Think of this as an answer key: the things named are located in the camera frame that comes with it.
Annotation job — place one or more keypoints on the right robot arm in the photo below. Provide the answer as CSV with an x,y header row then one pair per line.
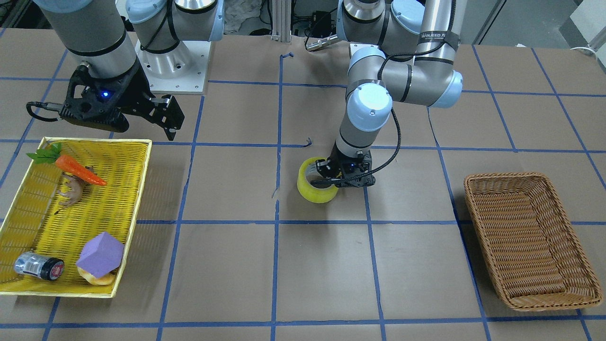
x,y
94,32

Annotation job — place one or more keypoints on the brown wicker basket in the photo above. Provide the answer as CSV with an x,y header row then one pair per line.
x,y
531,251

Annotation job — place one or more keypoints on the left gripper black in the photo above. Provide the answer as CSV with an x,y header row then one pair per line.
x,y
334,162

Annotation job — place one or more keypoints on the yellow tape roll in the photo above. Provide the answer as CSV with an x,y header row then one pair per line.
x,y
319,194

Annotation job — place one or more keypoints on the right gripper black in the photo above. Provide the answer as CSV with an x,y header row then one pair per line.
x,y
134,93

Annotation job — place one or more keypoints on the toy bread croissant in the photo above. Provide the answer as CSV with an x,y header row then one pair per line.
x,y
105,280

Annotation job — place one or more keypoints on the brown toy animal figure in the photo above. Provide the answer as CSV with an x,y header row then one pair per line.
x,y
76,187

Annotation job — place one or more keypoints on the purple foam cube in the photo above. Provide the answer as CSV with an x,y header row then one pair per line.
x,y
101,255

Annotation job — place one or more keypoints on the orange toy carrot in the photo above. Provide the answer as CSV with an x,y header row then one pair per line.
x,y
53,155

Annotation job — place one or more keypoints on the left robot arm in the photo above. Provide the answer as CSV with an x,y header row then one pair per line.
x,y
407,55

